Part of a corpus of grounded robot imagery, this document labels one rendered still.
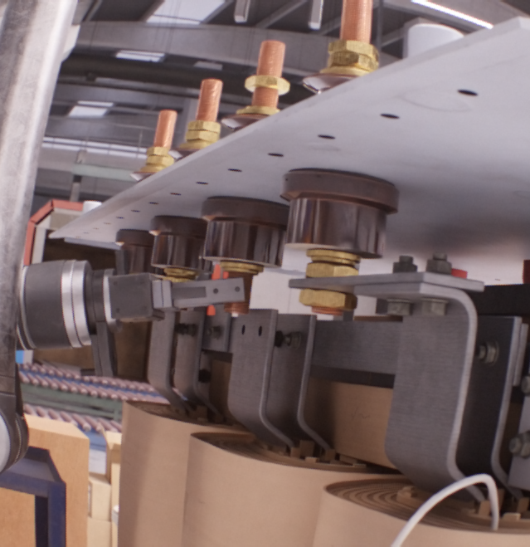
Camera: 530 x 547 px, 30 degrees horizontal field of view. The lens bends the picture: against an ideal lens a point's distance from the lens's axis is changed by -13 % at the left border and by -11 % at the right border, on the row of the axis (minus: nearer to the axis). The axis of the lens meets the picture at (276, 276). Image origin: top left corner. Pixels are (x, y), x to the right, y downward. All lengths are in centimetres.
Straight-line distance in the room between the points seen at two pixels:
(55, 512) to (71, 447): 70
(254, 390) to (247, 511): 17
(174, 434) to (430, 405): 75
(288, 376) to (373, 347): 21
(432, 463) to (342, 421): 42
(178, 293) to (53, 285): 16
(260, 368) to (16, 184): 36
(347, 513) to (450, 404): 13
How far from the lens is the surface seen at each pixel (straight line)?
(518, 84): 56
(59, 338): 123
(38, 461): 212
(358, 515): 82
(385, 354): 102
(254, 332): 122
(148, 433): 156
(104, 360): 122
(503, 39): 47
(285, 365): 124
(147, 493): 156
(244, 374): 124
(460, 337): 78
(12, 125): 112
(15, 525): 241
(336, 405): 123
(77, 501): 241
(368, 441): 113
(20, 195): 111
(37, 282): 122
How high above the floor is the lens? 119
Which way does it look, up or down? 4 degrees up
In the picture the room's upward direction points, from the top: 7 degrees clockwise
